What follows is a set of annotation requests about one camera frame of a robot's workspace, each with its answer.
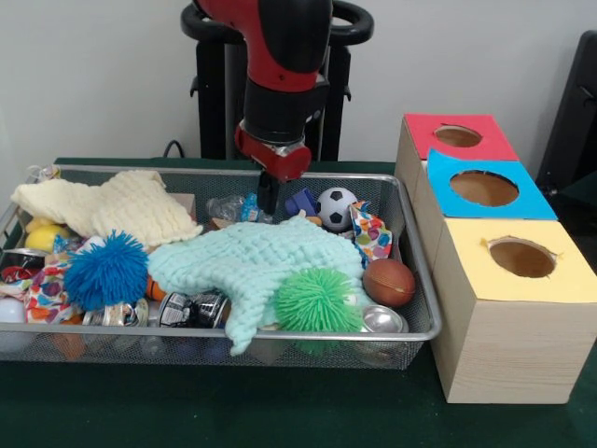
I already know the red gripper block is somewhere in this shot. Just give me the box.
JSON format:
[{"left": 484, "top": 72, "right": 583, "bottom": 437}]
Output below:
[{"left": 234, "top": 119, "right": 312, "bottom": 216}]

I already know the blue plastic packet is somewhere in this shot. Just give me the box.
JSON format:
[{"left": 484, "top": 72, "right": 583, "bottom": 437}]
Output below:
[{"left": 240, "top": 192, "right": 260, "bottom": 222}]

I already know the plain wooden cube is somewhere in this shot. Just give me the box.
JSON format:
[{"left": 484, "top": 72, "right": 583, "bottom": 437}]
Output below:
[{"left": 168, "top": 192, "right": 198, "bottom": 220}]

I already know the shallow clear mesh bin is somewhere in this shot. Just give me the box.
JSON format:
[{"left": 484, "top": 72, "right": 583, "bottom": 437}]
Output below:
[{"left": 0, "top": 163, "right": 443, "bottom": 371}]

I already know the wooden box with three holes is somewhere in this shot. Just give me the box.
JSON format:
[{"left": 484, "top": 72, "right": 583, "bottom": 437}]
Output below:
[{"left": 394, "top": 113, "right": 597, "bottom": 405}]

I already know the mint green knit cloth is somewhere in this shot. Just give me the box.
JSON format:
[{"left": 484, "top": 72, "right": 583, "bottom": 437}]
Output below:
[{"left": 146, "top": 215, "right": 365, "bottom": 357}]

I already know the small black white soccer ball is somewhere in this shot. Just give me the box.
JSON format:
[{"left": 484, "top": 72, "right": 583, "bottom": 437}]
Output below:
[{"left": 315, "top": 187, "right": 359, "bottom": 232}]

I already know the colourful dotted cloth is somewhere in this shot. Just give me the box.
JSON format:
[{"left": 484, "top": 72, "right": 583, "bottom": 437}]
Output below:
[{"left": 348, "top": 200, "right": 394, "bottom": 262}]

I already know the green spiky rubber ball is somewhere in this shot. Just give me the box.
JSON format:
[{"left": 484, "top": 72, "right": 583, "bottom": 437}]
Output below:
[{"left": 273, "top": 266, "right": 365, "bottom": 334}]

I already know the black printed can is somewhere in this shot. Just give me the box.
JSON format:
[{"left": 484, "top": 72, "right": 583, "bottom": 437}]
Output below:
[{"left": 158, "top": 290, "right": 231, "bottom": 329}]

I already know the cream knit cloth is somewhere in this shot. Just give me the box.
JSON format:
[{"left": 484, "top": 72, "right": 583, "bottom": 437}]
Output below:
[{"left": 9, "top": 169, "right": 204, "bottom": 247}]

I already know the small brown football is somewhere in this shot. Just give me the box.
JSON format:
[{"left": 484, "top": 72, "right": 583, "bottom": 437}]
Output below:
[{"left": 362, "top": 258, "right": 417, "bottom": 308}]

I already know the plain silver can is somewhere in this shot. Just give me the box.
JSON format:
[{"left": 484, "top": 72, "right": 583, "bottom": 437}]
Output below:
[{"left": 358, "top": 304, "right": 410, "bottom": 335}]

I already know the blue spiky rubber ball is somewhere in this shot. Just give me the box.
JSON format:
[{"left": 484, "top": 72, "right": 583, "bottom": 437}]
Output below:
[{"left": 62, "top": 229, "right": 150, "bottom": 313}]

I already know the dark green tablecloth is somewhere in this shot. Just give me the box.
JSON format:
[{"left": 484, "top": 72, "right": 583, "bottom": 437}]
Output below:
[
  {"left": 0, "top": 157, "right": 597, "bottom": 448},
  {"left": 548, "top": 185, "right": 597, "bottom": 281}
]

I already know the black upright panel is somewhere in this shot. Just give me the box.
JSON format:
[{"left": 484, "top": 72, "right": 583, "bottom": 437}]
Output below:
[{"left": 535, "top": 30, "right": 597, "bottom": 197}]

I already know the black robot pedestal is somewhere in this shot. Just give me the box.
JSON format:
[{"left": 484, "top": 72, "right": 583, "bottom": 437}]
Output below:
[{"left": 180, "top": 0, "right": 374, "bottom": 162}]

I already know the black cable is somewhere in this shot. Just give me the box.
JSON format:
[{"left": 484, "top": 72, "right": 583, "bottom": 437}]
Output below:
[{"left": 161, "top": 139, "right": 187, "bottom": 161}]

